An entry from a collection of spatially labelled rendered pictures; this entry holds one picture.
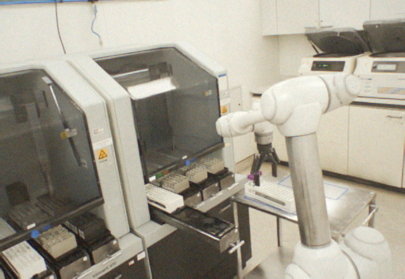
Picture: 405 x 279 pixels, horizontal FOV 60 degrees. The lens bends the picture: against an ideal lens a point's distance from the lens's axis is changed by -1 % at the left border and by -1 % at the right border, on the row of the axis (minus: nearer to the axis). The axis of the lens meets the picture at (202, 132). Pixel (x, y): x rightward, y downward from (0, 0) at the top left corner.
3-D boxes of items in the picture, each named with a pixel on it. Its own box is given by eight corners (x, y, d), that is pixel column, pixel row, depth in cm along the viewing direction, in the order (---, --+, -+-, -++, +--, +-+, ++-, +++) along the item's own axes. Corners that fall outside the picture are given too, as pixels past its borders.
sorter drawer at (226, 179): (152, 167, 263) (150, 156, 260) (166, 161, 272) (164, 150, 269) (226, 193, 213) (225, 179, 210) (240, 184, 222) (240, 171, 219)
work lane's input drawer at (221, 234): (132, 209, 205) (129, 195, 202) (150, 200, 214) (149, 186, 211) (228, 257, 155) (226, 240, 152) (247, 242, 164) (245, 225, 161)
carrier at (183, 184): (187, 186, 208) (186, 176, 206) (189, 186, 206) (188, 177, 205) (172, 193, 200) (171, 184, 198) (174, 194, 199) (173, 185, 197)
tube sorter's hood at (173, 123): (98, 163, 218) (76, 60, 199) (171, 135, 258) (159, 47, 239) (148, 183, 183) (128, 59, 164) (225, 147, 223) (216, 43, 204)
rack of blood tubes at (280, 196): (244, 195, 190) (243, 184, 188) (257, 188, 196) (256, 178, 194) (290, 213, 168) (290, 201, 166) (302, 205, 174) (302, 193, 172)
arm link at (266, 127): (267, 126, 181) (243, 131, 177) (265, 96, 176) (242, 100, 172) (278, 131, 171) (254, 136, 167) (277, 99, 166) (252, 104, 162)
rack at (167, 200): (136, 199, 202) (135, 190, 200) (150, 192, 208) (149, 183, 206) (170, 215, 181) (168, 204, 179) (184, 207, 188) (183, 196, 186)
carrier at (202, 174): (205, 176, 218) (204, 167, 216) (207, 177, 217) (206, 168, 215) (192, 183, 210) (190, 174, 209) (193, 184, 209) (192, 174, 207)
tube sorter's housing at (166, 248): (78, 271, 271) (25, 59, 223) (161, 223, 327) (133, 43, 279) (166, 348, 198) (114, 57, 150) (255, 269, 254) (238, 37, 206)
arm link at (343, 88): (328, 77, 129) (297, 83, 125) (363, 61, 112) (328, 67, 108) (338, 112, 128) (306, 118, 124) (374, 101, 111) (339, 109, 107)
